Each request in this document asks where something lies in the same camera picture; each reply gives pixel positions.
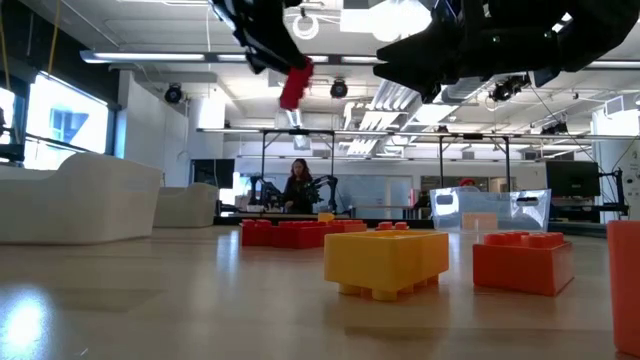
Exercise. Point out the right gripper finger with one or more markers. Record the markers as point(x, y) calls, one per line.
point(415, 60)

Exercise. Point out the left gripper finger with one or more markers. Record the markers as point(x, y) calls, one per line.
point(256, 62)
point(280, 47)

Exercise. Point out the long red block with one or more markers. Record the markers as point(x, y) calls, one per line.
point(305, 236)
point(256, 235)
point(296, 87)

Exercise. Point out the narrow yellow block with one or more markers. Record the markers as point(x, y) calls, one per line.
point(326, 217)

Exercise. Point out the long yellow-orange block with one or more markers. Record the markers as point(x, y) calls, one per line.
point(385, 260)

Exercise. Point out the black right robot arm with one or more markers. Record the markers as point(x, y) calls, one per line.
point(605, 30)

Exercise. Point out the black background robot arm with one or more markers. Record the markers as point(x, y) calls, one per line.
point(267, 192)
point(325, 187)

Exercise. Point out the long ceiling light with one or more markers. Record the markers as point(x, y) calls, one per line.
point(150, 56)

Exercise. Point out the black monitor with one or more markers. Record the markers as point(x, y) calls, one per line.
point(213, 173)
point(572, 178)

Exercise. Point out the person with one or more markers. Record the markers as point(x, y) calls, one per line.
point(467, 182)
point(298, 195)

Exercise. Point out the grey storage bin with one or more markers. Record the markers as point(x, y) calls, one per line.
point(185, 205)

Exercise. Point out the clear plastic bin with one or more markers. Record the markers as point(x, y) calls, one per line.
point(530, 210)

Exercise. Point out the bright window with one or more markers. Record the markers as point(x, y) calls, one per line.
point(65, 125)

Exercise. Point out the white storage bin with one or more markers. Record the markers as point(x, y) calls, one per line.
point(80, 200)

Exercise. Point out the black background station frame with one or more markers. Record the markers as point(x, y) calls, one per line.
point(297, 131)
point(472, 135)

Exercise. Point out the black aluminium rig frame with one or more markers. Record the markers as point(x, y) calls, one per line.
point(230, 220)

